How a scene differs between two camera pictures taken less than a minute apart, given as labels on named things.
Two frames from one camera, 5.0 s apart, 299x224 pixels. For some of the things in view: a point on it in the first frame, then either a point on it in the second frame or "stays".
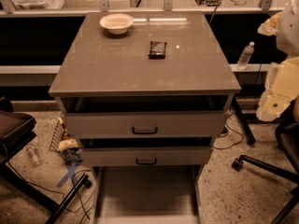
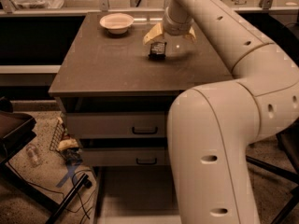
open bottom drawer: x=148 y=194 stays
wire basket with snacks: x=65 y=145 stays
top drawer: x=150 y=116 stays
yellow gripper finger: x=269 y=27 → x=192 y=32
